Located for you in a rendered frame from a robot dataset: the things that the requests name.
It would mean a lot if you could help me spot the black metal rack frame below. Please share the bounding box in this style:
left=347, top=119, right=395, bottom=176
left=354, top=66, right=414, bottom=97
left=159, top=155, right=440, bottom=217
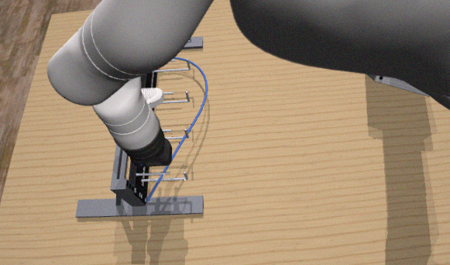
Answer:
left=75, top=36, right=204, bottom=218

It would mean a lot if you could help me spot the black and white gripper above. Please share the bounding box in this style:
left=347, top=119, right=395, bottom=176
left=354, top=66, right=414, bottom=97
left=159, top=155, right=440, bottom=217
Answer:
left=108, top=88, right=172, bottom=167

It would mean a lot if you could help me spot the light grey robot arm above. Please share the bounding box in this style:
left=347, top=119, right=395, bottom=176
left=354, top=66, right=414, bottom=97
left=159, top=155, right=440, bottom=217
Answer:
left=47, top=0, right=450, bottom=134

